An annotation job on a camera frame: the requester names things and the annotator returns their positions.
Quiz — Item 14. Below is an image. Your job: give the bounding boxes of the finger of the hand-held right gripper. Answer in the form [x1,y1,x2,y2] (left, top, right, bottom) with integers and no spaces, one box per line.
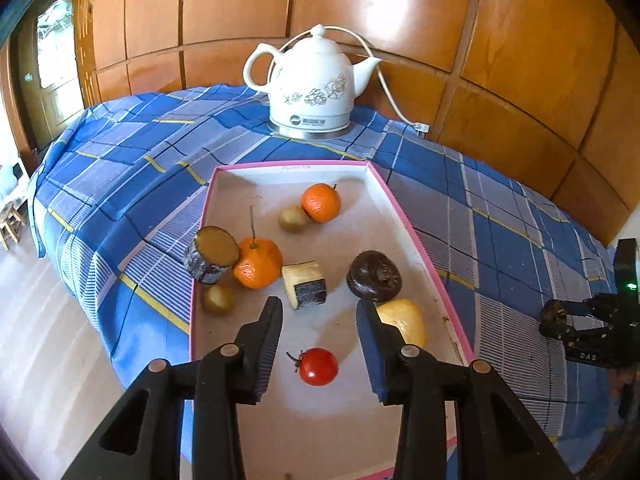
[542,325,608,348]
[564,296,618,318]

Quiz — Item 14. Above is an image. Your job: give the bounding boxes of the dark-skinned yellow-faced cut piece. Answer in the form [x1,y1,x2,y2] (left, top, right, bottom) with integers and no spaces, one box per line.
[182,225,241,285]

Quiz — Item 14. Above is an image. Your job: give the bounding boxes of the blue plaid cloth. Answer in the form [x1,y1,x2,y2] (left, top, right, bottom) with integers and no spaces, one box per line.
[27,84,626,480]

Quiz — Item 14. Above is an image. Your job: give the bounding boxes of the wooden door with glass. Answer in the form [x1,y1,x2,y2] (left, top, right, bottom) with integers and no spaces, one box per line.
[10,0,96,151]

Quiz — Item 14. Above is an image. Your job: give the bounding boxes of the white ceramic electric kettle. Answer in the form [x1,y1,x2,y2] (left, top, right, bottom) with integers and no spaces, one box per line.
[243,25,383,140]

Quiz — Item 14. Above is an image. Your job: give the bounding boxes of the mandarin with long stem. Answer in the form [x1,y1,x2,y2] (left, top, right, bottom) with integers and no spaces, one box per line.
[233,205,284,291]

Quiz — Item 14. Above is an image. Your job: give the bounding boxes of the white plastic object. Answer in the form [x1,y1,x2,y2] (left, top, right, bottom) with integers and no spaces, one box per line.
[0,160,28,191]

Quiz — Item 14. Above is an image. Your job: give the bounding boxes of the orange with short stem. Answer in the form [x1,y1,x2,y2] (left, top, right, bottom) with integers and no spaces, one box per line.
[300,183,342,224]

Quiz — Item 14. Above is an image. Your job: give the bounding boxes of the wooden panelled wardrobe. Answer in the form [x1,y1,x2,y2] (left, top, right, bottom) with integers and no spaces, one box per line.
[72,0,640,248]

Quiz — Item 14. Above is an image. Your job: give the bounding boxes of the red tomato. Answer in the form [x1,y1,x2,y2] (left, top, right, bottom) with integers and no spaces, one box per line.
[286,347,340,387]

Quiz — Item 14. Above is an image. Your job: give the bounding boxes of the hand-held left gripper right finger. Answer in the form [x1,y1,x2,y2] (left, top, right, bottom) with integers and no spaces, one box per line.
[355,299,576,480]

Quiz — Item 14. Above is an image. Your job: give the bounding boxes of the white kettle power cable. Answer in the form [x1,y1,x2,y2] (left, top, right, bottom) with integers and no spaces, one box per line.
[272,29,418,128]

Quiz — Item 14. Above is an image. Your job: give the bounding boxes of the pink-edged cardboard box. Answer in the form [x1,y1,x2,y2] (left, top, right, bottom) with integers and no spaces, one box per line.
[188,160,475,480]

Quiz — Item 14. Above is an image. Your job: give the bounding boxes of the small green kiwi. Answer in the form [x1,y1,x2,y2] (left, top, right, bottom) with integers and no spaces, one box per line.
[201,282,236,317]
[278,205,311,233]

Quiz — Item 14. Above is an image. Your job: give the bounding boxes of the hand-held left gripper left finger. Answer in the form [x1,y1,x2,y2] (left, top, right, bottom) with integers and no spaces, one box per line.
[60,296,284,480]

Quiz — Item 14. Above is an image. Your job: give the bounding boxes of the wooden stool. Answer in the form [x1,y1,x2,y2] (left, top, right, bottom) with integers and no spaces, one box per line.
[0,200,28,251]

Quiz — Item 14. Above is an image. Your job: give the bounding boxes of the yellow pineapple chunk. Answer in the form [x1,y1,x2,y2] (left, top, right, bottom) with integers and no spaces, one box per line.
[376,299,428,348]

